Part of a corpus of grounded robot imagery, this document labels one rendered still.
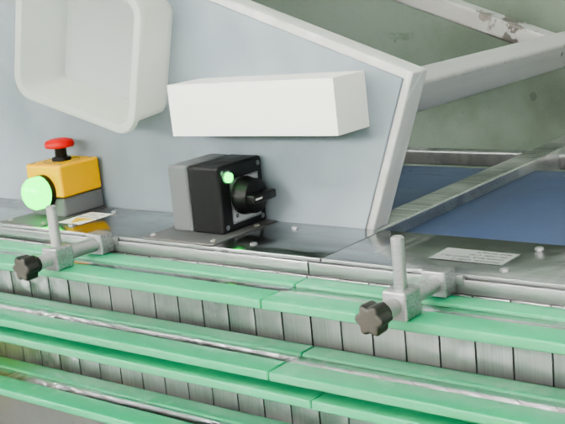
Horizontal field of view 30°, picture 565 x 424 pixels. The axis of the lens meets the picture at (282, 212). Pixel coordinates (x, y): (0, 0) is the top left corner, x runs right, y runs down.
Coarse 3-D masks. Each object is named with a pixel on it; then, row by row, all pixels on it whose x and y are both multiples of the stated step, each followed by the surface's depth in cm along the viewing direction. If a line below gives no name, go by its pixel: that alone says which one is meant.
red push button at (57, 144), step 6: (54, 138) 142; (60, 138) 141; (66, 138) 141; (48, 144) 140; (54, 144) 140; (60, 144) 140; (66, 144) 140; (72, 144) 141; (54, 150) 142; (60, 150) 141; (60, 156) 141
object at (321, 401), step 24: (0, 336) 130; (24, 336) 128; (48, 336) 128; (96, 360) 119; (120, 360) 117; (144, 360) 116; (168, 360) 115; (216, 384) 108; (240, 384) 106; (264, 384) 106; (288, 384) 105; (336, 408) 99; (360, 408) 98; (384, 408) 97
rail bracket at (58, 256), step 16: (48, 208) 119; (48, 224) 120; (96, 240) 125; (112, 240) 126; (32, 256) 117; (48, 256) 119; (64, 256) 120; (80, 256) 123; (16, 272) 117; (32, 272) 116
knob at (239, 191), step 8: (248, 176) 122; (240, 184) 121; (248, 184) 120; (256, 184) 121; (264, 184) 122; (232, 192) 121; (240, 192) 120; (248, 192) 120; (256, 192) 121; (264, 192) 121; (272, 192) 122; (232, 200) 121; (240, 200) 120; (248, 200) 120; (256, 200) 120; (264, 200) 121; (240, 208) 121; (248, 208) 121; (256, 208) 122
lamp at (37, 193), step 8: (40, 176) 139; (24, 184) 138; (32, 184) 138; (40, 184) 138; (48, 184) 138; (24, 192) 138; (32, 192) 137; (40, 192) 137; (48, 192) 138; (24, 200) 139; (32, 200) 138; (40, 200) 138; (48, 200) 138; (32, 208) 139; (40, 208) 139
